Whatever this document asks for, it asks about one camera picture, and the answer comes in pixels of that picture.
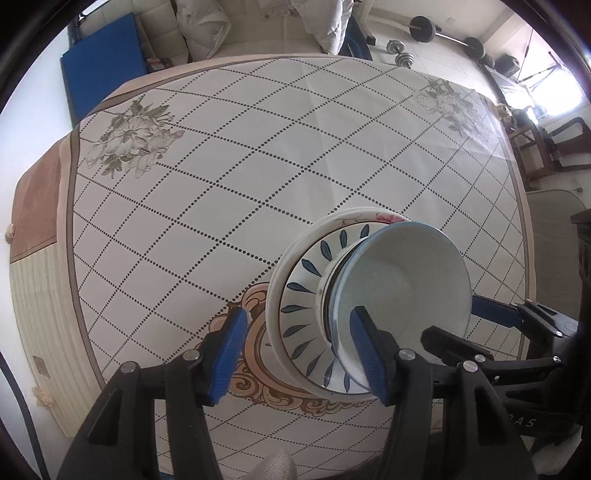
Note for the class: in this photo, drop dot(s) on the blue leaf pattern plate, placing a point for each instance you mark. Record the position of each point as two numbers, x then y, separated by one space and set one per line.
300 318

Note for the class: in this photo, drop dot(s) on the black cylindrical appliance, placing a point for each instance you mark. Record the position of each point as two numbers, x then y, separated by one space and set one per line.
508 64

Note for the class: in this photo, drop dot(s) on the chrome dumbbell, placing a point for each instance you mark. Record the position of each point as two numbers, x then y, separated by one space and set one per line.
406 60

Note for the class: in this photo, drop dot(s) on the pink floral white plate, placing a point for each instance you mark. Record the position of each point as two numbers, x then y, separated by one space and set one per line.
273 300

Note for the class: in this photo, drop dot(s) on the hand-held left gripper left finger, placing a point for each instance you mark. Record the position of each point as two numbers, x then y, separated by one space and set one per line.
226 355

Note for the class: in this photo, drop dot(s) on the cream quilted chair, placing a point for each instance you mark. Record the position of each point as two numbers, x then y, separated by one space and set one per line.
272 39
159 37

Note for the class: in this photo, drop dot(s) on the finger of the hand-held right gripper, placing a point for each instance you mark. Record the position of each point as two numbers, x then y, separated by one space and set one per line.
494 311
443 341

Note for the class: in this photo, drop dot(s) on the grey knit cloth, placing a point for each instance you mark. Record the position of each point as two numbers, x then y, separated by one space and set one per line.
274 468

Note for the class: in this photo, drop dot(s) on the blue folded mat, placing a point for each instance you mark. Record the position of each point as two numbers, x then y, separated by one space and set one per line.
101 69

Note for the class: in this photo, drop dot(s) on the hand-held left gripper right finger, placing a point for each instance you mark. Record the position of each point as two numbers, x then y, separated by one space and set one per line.
367 350

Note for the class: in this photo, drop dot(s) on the black rimmed white bowl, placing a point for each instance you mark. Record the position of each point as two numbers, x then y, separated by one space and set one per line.
330 300

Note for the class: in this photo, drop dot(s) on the pale slippers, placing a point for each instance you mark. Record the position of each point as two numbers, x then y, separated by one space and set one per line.
501 110

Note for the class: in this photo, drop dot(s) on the dark wooden chair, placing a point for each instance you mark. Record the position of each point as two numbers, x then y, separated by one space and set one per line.
531 147

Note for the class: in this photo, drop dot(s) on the short barbell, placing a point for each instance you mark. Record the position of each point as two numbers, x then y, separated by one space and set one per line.
422 27

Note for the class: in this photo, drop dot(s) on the blue rimmed white bowl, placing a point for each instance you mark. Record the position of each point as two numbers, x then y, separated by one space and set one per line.
406 277

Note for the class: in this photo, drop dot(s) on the grey padded chair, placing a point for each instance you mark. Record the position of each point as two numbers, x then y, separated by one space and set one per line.
554 221

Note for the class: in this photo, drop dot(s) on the diamond pattern floral tablecloth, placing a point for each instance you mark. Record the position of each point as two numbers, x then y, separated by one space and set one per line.
207 207

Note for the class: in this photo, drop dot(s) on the brown beige striped cloth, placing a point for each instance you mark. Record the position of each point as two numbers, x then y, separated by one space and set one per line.
37 194

